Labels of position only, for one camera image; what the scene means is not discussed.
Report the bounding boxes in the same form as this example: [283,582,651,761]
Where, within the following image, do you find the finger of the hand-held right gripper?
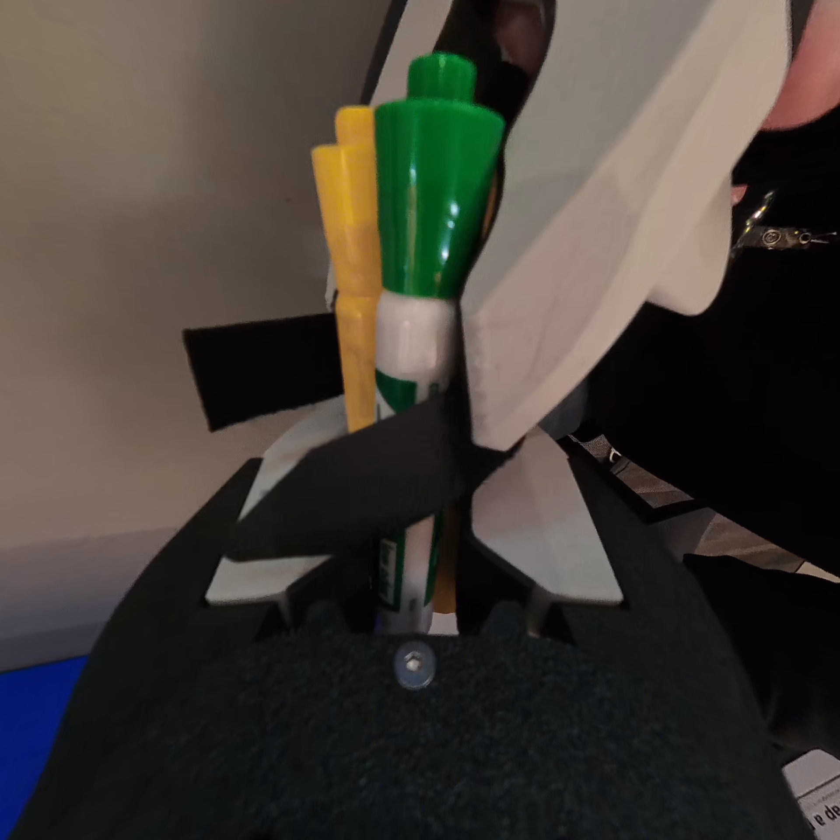
[363,0,454,109]
[459,0,796,455]

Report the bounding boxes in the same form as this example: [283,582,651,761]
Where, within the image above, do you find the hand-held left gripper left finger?
[205,394,350,608]

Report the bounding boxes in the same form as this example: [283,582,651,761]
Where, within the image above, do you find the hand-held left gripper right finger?
[456,433,626,636]

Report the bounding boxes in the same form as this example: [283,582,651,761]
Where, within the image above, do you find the green dry-erase marker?
[371,54,508,637]

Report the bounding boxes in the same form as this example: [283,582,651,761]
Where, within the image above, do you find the person's right forearm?
[764,56,840,132]

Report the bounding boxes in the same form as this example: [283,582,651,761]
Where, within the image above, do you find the metal badge clip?
[730,189,840,258]

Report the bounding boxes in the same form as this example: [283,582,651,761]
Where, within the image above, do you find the person's black clothing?
[558,121,840,788]

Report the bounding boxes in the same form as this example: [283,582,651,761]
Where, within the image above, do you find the blue panel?
[0,653,91,840]

